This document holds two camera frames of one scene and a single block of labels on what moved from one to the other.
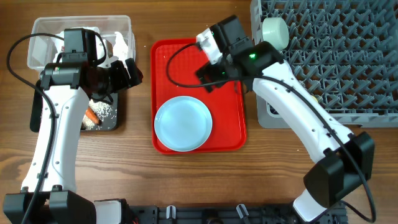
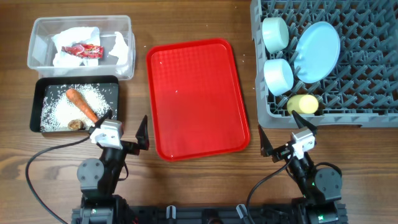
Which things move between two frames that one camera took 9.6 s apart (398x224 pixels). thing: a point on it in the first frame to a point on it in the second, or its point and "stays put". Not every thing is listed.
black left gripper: (124, 81) to (141, 137)
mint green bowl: (275, 31) stays put
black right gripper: (207, 71) to (267, 148)
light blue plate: (183, 124) to (316, 52)
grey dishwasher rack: (345, 52) stays put
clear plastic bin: (116, 31) stays put
